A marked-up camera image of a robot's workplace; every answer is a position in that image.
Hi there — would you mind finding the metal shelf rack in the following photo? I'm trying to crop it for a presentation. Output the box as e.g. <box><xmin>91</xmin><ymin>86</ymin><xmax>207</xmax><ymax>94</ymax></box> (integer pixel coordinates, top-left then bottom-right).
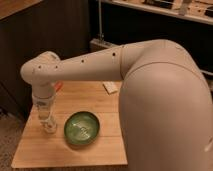
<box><xmin>89</xmin><ymin>0</ymin><xmax>213</xmax><ymax>88</ymax></box>

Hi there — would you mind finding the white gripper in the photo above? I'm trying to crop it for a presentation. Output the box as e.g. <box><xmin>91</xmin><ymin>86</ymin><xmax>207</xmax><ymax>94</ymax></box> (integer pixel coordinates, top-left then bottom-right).
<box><xmin>31</xmin><ymin>87</ymin><xmax>57</xmax><ymax>122</ymax></box>

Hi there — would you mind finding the orange carrot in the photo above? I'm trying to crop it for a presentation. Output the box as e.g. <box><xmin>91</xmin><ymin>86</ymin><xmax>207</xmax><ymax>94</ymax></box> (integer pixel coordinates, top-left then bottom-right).
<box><xmin>55</xmin><ymin>82</ymin><xmax>63</xmax><ymax>92</ymax></box>

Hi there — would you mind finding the white paper packet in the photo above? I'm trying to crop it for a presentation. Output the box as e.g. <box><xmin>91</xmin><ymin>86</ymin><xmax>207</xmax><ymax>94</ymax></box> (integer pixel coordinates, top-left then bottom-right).
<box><xmin>103</xmin><ymin>82</ymin><xmax>118</xmax><ymax>94</ymax></box>

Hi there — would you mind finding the wooden counter top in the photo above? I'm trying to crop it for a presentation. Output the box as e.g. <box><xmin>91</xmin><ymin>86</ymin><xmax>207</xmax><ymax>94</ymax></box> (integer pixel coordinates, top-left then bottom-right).
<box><xmin>0</xmin><ymin>0</ymin><xmax>42</xmax><ymax>20</ymax></box>

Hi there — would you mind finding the green ceramic bowl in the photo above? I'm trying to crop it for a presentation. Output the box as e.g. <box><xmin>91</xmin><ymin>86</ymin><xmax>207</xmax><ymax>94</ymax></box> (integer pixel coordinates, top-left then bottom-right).
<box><xmin>64</xmin><ymin>111</ymin><xmax>100</xmax><ymax>146</ymax></box>

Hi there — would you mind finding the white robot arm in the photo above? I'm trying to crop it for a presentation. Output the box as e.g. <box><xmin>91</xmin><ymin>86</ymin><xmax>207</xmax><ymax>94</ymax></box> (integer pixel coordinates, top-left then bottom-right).
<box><xmin>20</xmin><ymin>39</ymin><xmax>213</xmax><ymax>171</ymax></box>

